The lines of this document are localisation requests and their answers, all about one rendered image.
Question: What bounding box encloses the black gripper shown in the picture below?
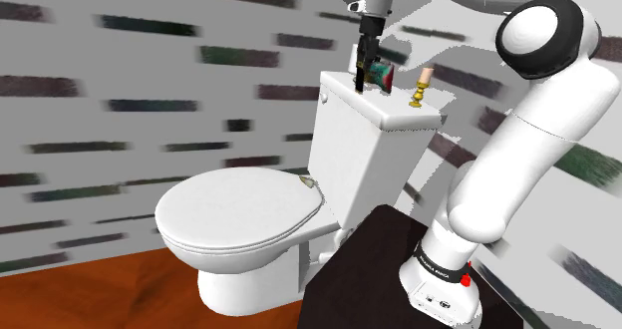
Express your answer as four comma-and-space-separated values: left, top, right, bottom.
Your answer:
354, 15, 386, 95

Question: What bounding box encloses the teal and red box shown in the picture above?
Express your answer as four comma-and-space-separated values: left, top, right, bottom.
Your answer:
364, 59, 396, 95

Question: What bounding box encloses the gold candlestick with pink candle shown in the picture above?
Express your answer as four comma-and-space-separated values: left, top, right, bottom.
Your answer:
408, 67, 435, 109

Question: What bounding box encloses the white toilet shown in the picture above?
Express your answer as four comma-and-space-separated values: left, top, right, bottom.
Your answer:
154, 69, 444, 318

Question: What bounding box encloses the dark robot stand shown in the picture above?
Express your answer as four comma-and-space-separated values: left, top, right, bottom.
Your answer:
296, 203, 525, 329

